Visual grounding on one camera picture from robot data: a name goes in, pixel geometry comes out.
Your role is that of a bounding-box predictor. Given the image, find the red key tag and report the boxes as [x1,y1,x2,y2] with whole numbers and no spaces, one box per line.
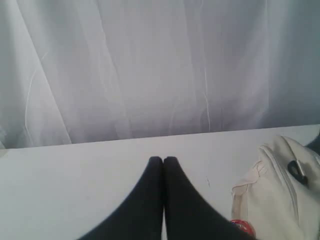
[230,219,256,237]

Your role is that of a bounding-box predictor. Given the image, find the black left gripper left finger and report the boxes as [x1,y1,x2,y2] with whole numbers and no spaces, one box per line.
[80,156,164,240]

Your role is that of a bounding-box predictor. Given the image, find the cream canvas duffel bag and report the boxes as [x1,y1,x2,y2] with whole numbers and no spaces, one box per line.
[231,136,320,240]

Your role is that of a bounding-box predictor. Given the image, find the black D-ring buckle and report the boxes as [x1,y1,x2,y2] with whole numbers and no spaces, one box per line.
[287,160,309,187]

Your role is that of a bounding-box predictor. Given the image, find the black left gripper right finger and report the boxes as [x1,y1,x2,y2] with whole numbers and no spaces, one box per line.
[163,156,254,240]

